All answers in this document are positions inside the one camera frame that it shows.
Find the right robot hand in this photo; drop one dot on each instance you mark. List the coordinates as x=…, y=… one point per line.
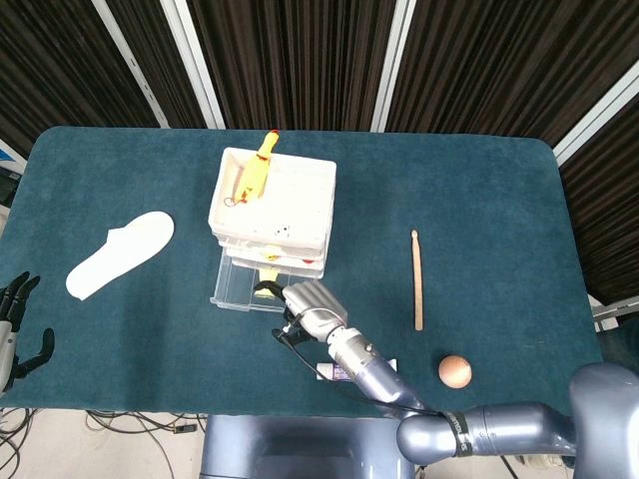
x=314, y=309

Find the white plastic drawer unit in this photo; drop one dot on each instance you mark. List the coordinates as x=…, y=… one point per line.
x=299, y=194

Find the black power adapter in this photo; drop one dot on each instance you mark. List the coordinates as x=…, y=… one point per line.
x=183, y=428

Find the small yellow duck toy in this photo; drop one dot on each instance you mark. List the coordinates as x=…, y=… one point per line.
x=271, y=256

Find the clear drawer holding yellow toy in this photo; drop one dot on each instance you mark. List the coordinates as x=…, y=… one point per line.
x=234, y=279

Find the white sock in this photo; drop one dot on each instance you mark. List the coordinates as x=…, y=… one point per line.
x=120, y=254

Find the white partition frame post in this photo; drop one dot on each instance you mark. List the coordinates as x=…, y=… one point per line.
x=394, y=65
x=194, y=65
x=599, y=112
x=132, y=65

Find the wooden drumstick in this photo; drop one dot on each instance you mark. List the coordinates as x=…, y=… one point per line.
x=418, y=279

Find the blue-grey robot torso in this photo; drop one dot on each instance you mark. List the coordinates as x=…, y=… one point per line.
x=279, y=449

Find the blue white box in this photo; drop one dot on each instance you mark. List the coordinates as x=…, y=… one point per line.
x=7, y=164

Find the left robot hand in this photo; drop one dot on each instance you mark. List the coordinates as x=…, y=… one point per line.
x=10, y=339

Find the purple white toothpaste tube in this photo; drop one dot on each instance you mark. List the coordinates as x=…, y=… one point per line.
x=324, y=371

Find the dark green fabric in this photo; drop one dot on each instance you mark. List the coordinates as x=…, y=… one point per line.
x=621, y=344

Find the brown wooden egg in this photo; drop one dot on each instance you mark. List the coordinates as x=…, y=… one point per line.
x=455, y=370

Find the yellow rubber chicken toy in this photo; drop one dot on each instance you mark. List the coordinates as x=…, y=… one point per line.
x=254, y=172

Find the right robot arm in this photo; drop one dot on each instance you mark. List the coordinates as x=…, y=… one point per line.
x=499, y=429

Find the pale yellow paper piece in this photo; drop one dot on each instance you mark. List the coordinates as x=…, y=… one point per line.
x=267, y=275

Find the teal table cloth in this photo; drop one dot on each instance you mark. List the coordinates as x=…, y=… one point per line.
x=499, y=199

